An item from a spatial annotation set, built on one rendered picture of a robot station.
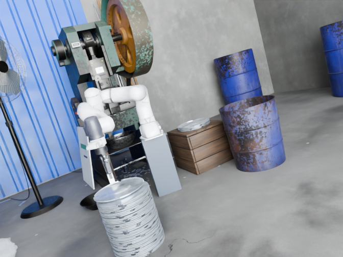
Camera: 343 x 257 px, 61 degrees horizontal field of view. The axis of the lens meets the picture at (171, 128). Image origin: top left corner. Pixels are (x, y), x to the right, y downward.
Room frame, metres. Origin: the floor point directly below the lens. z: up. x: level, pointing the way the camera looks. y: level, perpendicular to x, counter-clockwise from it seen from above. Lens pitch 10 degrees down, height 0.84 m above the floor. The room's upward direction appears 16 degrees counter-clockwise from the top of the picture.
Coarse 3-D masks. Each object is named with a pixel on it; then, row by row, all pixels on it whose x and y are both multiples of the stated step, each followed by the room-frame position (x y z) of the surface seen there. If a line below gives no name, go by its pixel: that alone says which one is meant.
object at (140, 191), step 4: (144, 184) 1.54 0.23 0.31; (148, 184) 1.50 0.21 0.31; (140, 188) 1.49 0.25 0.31; (144, 188) 1.47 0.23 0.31; (136, 192) 1.45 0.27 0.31; (140, 192) 1.43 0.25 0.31; (128, 196) 1.42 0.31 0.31; (132, 196) 1.41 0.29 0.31; (136, 196) 1.39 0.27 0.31; (116, 200) 1.42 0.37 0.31; (120, 200) 1.40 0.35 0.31; (124, 200) 1.39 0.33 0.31; (128, 200) 1.37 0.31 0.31; (100, 204) 1.43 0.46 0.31; (104, 204) 1.41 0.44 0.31; (108, 204) 1.39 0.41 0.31; (112, 204) 1.38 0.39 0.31; (116, 204) 1.36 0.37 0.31; (120, 204) 1.35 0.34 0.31
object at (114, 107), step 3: (117, 102) 2.71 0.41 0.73; (108, 105) 2.67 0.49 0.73; (111, 105) 2.68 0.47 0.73; (114, 105) 2.69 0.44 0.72; (117, 105) 2.70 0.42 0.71; (108, 108) 2.70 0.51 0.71; (111, 108) 2.68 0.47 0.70; (114, 108) 2.69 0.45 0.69; (117, 108) 2.70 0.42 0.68; (111, 111) 2.67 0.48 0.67; (114, 111) 2.68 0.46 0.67; (117, 111) 2.69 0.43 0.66
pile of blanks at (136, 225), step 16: (144, 192) 1.44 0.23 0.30; (112, 208) 1.35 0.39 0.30; (128, 208) 1.35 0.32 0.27; (144, 208) 1.39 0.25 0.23; (112, 224) 1.37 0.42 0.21; (128, 224) 1.35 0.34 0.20; (144, 224) 1.39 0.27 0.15; (160, 224) 1.47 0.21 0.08; (112, 240) 1.41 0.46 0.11; (128, 240) 1.36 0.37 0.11; (144, 240) 1.36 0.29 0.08; (160, 240) 1.43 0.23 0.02; (128, 256) 1.35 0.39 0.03
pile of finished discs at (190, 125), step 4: (196, 120) 2.61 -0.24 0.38; (200, 120) 2.55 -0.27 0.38; (204, 120) 2.50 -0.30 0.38; (208, 120) 2.44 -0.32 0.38; (184, 124) 2.58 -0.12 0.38; (188, 124) 2.49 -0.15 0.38; (192, 124) 2.45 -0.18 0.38; (196, 124) 2.42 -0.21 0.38; (200, 124) 2.38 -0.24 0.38; (204, 124) 2.39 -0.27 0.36; (180, 128) 2.44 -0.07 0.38; (184, 128) 2.44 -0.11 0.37; (188, 128) 2.38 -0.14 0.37; (192, 128) 2.37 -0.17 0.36; (196, 128) 2.37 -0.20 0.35
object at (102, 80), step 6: (90, 60) 2.75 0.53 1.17; (96, 60) 2.78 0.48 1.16; (102, 60) 2.79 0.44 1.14; (96, 66) 2.77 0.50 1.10; (102, 66) 2.79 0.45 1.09; (96, 72) 2.76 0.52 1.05; (102, 72) 2.78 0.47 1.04; (108, 72) 2.81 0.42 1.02; (96, 78) 2.74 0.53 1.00; (102, 78) 2.78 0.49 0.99; (108, 78) 2.77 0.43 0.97; (96, 84) 2.75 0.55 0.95; (102, 84) 2.72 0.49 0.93; (108, 84) 2.76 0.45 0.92
